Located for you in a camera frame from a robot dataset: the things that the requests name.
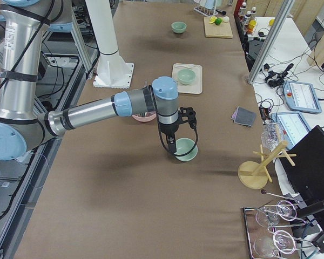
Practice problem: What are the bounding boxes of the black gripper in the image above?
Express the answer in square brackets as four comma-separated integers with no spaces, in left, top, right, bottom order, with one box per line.
[159,122,179,154]

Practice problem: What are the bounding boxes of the green bowl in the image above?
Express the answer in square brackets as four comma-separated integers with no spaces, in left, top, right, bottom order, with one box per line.
[171,21,187,34]
[177,69,196,85]

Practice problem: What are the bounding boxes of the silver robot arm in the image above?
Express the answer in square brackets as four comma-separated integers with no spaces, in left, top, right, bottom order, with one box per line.
[0,1,181,161]

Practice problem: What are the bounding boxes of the green bowl near arm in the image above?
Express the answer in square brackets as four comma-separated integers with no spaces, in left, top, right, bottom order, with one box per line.
[175,138,198,162]

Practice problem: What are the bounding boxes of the pink bowl with ice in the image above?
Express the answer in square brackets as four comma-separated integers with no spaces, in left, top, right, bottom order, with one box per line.
[132,113,156,122]

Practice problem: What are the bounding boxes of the green bowl on tray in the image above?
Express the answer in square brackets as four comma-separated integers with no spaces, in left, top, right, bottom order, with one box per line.
[177,69,196,85]

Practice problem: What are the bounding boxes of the beige rabbit tray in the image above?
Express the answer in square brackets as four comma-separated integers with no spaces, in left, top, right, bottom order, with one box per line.
[172,63,203,94]

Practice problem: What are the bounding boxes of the grey folded cloth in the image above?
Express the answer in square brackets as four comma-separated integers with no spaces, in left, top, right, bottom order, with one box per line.
[231,106,257,127]

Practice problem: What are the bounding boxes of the wooden cup tree stand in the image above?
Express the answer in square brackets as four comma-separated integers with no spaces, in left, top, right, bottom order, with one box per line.
[238,139,296,189]

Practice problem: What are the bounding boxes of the teach pendant tablet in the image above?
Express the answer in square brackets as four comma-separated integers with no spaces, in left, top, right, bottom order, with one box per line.
[271,111,311,149]
[283,81,322,114]

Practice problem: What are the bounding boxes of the wooden cutting board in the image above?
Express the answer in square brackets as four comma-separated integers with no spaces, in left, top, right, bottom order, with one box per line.
[203,17,233,38]

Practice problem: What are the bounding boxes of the lemon slice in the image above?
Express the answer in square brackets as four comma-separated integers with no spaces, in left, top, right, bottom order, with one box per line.
[209,16,217,24]

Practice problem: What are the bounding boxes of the green lime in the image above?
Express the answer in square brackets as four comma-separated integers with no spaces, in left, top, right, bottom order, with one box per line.
[214,18,222,25]

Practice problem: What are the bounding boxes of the white garlic bulb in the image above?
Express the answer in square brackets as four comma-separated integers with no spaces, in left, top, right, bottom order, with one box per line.
[222,16,230,23]

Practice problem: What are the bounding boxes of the black monitor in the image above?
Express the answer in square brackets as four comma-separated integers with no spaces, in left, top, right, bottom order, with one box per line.
[280,125,324,203]

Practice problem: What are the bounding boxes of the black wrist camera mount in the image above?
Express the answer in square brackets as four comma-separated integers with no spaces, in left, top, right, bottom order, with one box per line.
[178,107,197,130]

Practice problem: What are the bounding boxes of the aluminium frame post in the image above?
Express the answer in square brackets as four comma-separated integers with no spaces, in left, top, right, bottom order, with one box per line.
[247,0,295,85]

